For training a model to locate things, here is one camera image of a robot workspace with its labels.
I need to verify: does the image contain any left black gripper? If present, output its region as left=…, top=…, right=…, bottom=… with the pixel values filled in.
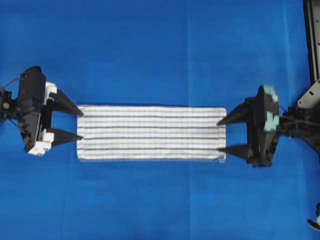
left=16, top=81, right=84, bottom=156

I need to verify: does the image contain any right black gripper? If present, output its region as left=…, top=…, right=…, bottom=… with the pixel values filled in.
left=216, top=92, right=278, bottom=167

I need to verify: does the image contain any white blue-striped towel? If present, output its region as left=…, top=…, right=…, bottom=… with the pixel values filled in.
left=76, top=104, right=227, bottom=163

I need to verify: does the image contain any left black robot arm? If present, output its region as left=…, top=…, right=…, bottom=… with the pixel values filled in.
left=0, top=82, right=84, bottom=156

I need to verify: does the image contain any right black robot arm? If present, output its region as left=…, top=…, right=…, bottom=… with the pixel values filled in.
left=217, top=85, right=320, bottom=168

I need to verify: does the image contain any right wrist camera with tape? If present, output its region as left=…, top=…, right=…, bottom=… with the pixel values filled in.
left=255, top=85, right=280, bottom=132

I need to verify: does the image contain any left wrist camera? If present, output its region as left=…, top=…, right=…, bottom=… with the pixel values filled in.
left=18, top=66, right=46, bottom=103

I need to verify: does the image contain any black camera cable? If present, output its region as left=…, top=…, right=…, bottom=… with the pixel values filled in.
left=1, top=76, right=26, bottom=91

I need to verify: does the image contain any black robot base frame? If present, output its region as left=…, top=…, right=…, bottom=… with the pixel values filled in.
left=297, top=0, right=320, bottom=109

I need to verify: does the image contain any black white cable connector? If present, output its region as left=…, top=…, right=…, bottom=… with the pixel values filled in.
left=307, top=202, right=320, bottom=231

